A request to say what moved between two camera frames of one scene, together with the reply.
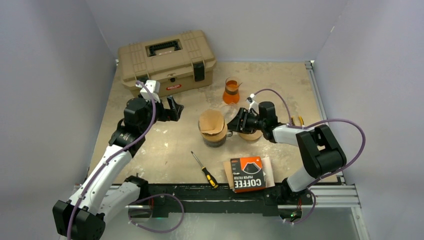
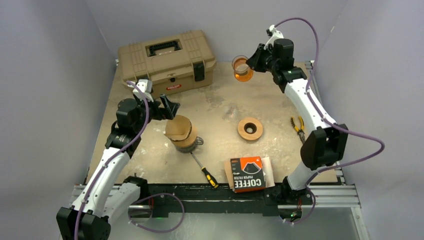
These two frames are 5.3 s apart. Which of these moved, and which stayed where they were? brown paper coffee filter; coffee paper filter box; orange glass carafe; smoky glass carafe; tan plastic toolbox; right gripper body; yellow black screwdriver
Moved: brown paper coffee filter; orange glass carafe; smoky glass carafe; right gripper body
Stayed: yellow black screwdriver; coffee paper filter box; tan plastic toolbox
